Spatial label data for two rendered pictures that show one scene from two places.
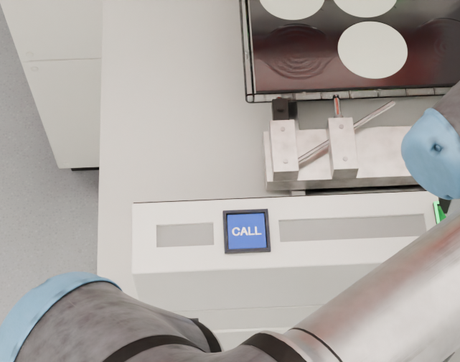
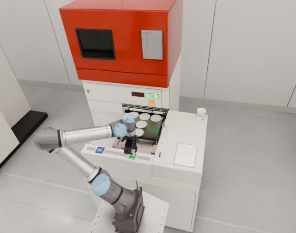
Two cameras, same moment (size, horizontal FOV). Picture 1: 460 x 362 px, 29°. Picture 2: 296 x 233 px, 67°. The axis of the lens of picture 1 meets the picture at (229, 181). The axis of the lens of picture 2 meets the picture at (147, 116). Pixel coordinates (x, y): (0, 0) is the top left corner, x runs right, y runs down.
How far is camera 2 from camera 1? 0.97 m
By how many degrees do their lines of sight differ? 26
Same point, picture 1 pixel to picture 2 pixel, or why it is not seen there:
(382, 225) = (120, 154)
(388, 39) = (141, 131)
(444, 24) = (151, 131)
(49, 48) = not seen: hidden behind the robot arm
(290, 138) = (117, 141)
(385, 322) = (72, 131)
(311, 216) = (111, 150)
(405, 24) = (145, 130)
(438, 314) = (80, 132)
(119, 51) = not seen: hidden behind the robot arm
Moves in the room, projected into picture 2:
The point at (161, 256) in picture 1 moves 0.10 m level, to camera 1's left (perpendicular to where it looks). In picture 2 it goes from (86, 150) to (74, 148)
